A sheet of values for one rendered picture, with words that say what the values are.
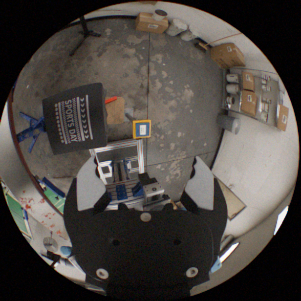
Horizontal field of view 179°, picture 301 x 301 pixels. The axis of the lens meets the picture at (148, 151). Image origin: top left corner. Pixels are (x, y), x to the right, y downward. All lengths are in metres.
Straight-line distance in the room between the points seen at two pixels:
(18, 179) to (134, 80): 1.66
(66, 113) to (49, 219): 0.64
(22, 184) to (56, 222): 0.09
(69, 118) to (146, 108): 1.27
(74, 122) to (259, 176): 3.63
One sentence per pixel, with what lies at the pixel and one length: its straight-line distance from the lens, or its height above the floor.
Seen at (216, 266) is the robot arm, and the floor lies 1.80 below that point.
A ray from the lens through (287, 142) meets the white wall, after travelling 3.13.
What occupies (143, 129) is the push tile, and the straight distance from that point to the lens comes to 0.68.
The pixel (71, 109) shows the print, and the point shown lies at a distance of 0.71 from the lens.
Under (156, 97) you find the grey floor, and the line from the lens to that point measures 1.74.
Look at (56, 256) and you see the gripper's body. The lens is 1.03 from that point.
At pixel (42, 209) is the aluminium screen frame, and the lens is 0.18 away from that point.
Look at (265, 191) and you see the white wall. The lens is 3.41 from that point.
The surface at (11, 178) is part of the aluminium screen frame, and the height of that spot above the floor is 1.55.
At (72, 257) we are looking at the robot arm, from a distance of 0.82.
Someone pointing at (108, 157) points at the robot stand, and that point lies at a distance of 1.61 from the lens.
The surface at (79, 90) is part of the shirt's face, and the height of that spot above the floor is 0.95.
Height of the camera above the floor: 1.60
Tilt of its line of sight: 56 degrees down
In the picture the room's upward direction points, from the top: 145 degrees clockwise
